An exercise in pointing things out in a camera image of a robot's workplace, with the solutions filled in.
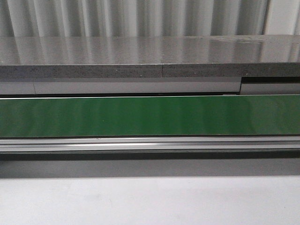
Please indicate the green conveyor belt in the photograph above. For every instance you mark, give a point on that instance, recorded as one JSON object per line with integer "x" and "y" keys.
{"x": 133, "y": 116}

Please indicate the grey speckled stone counter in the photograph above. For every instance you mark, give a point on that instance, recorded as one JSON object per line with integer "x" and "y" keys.
{"x": 125, "y": 66}

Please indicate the white pleated curtain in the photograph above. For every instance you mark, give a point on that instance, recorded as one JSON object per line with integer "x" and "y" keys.
{"x": 148, "y": 18}

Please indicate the aluminium conveyor frame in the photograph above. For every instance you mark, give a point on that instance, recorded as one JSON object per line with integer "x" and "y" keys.
{"x": 149, "y": 144}

